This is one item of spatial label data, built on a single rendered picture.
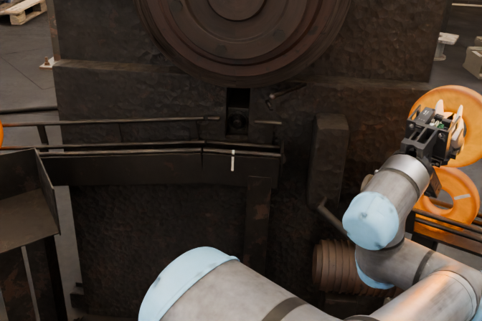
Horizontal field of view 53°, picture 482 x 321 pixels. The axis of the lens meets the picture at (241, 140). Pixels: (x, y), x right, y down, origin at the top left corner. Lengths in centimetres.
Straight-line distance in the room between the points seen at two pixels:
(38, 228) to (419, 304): 83
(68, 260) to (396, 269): 147
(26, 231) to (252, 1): 69
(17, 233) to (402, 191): 81
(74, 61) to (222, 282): 98
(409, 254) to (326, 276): 44
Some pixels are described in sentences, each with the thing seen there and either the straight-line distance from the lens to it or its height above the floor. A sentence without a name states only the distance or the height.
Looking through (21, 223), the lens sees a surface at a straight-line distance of 121.
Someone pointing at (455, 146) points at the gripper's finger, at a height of 91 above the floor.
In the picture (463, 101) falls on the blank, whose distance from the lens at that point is 97.
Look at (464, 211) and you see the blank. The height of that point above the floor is 71.
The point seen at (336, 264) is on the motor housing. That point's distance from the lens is 120.
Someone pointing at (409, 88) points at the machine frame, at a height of 87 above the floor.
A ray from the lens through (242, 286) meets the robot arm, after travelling 47.
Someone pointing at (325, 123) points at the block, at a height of 80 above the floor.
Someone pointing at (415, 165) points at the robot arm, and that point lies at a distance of 80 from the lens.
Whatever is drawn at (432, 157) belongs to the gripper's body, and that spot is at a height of 90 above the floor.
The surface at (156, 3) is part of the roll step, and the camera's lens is 109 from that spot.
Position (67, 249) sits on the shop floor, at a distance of 209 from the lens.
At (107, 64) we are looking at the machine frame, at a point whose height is 87.
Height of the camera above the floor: 128
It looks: 27 degrees down
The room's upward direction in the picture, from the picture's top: 3 degrees clockwise
